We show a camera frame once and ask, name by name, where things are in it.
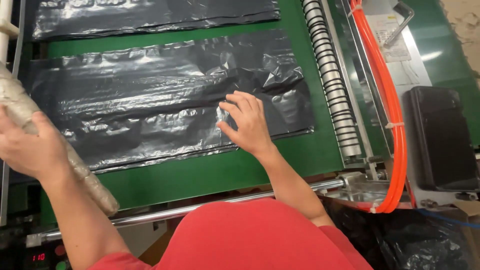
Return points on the person's right hand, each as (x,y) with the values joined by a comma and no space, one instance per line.
(251,125)

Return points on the person's left hand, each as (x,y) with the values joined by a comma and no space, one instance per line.
(32,150)

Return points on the tape-wrapped cardboard tube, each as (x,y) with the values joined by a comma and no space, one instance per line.
(56,150)

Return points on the black plastic bag stack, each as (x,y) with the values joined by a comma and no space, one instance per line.
(150,15)
(157,101)

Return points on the green conveyor belt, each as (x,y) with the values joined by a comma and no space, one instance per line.
(210,165)

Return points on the steel guide rod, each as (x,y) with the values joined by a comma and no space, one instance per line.
(210,204)

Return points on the ribbed metal roller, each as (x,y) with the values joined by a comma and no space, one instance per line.
(330,78)

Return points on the control panel with red display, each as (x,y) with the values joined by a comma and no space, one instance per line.
(43,257)

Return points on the person's red shirt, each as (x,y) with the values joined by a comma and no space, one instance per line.
(255,240)

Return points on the white plastic pipe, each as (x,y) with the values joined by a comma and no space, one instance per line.
(4,30)

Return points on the white instruction label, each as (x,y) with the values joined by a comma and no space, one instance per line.
(388,37)

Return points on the black plastic tray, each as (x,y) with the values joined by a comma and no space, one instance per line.
(440,138)

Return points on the crumpled black plastic bag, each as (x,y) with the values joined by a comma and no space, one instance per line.
(408,243)

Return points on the steel machine side frame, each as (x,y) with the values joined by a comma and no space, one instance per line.
(375,112)

